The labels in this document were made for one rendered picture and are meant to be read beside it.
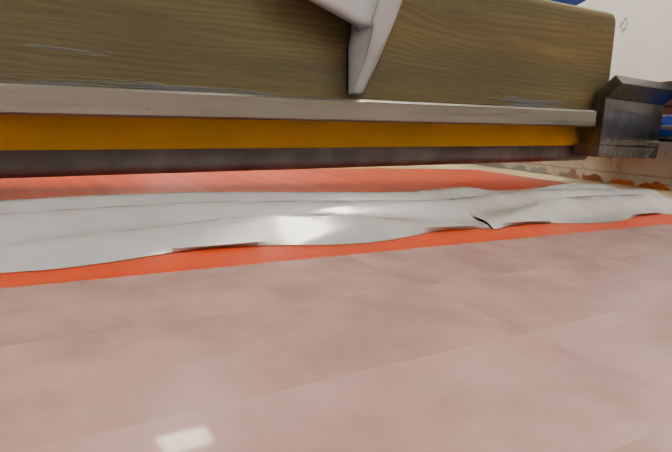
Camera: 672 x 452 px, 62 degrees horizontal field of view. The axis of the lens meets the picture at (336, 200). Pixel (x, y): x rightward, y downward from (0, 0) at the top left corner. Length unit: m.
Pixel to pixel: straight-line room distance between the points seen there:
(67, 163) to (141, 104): 0.04
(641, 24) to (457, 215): 2.34
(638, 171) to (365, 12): 0.28
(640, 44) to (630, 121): 2.09
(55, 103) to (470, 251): 0.15
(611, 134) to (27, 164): 0.34
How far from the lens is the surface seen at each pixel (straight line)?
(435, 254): 0.16
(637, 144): 0.44
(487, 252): 0.17
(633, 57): 2.52
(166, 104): 0.22
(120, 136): 0.24
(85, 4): 0.23
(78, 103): 0.22
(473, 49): 0.33
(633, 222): 0.28
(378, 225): 0.18
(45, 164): 0.24
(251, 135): 0.26
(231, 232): 0.16
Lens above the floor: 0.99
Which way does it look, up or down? 8 degrees down
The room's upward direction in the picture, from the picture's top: 4 degrees clockwise
